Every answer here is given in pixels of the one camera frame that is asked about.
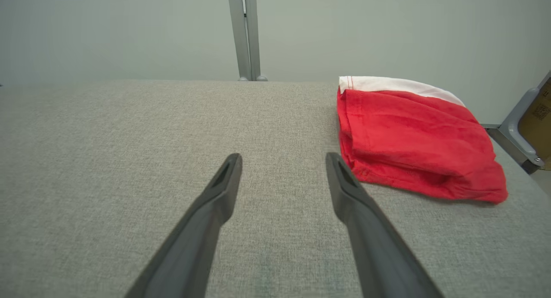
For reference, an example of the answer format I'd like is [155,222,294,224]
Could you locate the red white basketball shorts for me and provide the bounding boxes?
[337,76,508,205]

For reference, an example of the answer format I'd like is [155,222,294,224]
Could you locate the brown cardboard box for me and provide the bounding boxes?
[518,78,551,170]

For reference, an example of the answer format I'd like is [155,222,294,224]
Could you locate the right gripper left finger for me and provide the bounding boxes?
[125,153,243,298]

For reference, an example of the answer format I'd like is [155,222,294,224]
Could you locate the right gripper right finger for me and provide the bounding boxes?
[326,152,444,298]

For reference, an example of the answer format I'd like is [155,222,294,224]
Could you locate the grey bracket with cardboard box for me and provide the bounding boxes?
[481,71,551,174]

